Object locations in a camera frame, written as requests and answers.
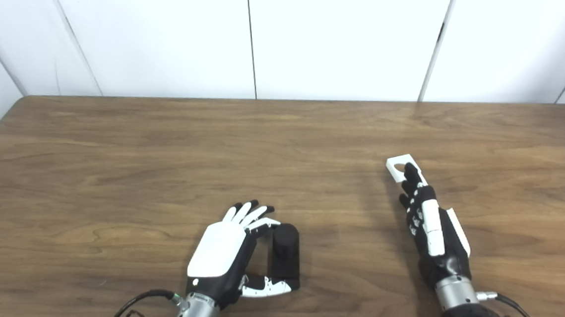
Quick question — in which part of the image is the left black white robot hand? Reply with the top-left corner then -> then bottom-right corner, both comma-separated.
185,195 -> 305,315

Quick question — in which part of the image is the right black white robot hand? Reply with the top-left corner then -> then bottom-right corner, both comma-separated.
392,162 -> 480,292

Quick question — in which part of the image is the white square piece with hole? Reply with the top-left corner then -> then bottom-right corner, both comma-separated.
385,153 -> 431,187

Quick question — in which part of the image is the black peg block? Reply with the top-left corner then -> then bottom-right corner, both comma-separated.
265,222 -> 305,291

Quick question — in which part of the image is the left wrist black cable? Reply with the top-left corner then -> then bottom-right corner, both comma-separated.
109,286 -> 184,317

